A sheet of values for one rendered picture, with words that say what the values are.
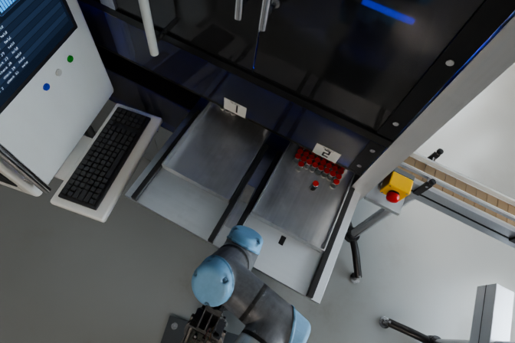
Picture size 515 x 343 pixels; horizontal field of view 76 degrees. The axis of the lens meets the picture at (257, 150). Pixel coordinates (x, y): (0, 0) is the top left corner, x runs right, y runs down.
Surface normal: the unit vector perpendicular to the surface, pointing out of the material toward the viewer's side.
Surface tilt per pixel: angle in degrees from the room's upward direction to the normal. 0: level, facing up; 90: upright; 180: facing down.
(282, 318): 15
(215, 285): 38
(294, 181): 0
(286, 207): 0
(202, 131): 0
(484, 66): 90
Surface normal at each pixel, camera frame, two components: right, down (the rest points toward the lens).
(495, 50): -0.45, 0.76
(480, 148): 0.11, -0.47
